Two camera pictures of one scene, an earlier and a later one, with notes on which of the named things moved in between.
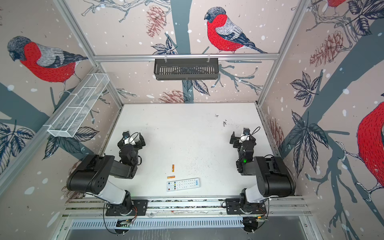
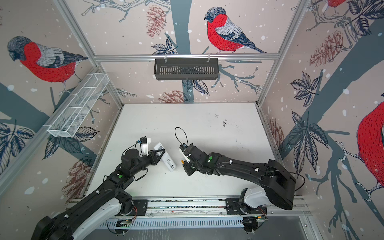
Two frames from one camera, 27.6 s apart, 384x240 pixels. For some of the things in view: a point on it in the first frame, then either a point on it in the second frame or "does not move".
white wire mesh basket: x=74 y=113 does not move
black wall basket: x=186 y=70 does not move
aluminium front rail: x=92 y=207 does not move
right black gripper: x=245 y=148 to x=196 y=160
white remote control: x=183 y=184 to x=165 y=158
